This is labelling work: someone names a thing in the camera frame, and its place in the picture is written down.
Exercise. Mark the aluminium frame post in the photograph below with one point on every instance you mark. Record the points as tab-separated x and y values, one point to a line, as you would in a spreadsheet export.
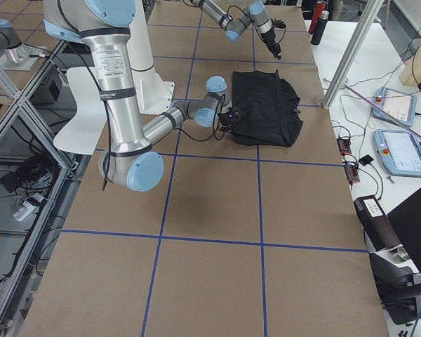
362	28

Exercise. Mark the black bottle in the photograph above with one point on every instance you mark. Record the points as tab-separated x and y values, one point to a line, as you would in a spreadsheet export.
319	28

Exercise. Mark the purple metal rod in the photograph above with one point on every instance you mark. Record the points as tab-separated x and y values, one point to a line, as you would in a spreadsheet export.
378	107

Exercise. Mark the black monitor stand base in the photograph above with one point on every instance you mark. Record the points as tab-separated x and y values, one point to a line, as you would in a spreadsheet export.
399	289

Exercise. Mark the upper orange circuit board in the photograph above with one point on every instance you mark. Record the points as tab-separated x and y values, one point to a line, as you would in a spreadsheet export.
344	146

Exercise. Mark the white chair seat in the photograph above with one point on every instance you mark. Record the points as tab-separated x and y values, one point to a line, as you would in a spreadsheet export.
81	134

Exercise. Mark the red bottle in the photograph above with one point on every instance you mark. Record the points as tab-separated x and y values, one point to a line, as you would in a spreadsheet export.
318	9

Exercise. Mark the lower orange circuit board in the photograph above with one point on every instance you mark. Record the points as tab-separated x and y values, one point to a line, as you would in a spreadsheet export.
351	171

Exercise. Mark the teach pendant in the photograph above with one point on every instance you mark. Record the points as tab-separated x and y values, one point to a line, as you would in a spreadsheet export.
399	152
397	104

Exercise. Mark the white pedestal column with base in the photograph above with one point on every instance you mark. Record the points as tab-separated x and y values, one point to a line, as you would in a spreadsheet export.
154	95

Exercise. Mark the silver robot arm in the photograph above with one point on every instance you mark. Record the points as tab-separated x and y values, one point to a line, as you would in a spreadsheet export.
106	27
235	21

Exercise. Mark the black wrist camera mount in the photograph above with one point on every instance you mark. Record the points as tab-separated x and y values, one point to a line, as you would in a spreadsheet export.
233	115
278	24

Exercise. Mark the black monitor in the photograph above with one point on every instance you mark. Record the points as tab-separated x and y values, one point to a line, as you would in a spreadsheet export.
406	222

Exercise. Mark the black graphic t-shirt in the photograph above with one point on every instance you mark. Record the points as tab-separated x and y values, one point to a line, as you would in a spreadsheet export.
269	107

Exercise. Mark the small black square pad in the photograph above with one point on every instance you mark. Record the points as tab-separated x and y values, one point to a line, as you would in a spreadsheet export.
365	160

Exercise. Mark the black label printer box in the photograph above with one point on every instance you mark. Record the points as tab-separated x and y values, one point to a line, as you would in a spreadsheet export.
375	223

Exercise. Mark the upper teach pendant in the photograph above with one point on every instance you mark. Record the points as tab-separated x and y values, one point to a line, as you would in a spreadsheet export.
397	104

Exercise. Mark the lower teach pendant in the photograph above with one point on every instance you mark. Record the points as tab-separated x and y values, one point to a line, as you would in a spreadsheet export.
399	152

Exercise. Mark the white power strip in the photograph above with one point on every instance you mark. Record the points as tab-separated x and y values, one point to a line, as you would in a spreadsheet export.
25	210

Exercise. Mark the wooden board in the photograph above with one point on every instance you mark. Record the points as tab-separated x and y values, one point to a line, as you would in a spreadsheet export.
411	76

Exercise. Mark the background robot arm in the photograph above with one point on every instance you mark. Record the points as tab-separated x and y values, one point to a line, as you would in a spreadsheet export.
10	43

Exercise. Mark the orange circuit board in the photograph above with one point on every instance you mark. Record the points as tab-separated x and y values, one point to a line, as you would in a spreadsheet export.
351	171
344	146

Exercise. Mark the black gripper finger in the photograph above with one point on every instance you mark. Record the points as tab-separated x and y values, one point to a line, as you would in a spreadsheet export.
277	51
271	49

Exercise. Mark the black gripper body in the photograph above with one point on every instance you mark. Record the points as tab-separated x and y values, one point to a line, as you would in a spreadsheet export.
270	39
227	122

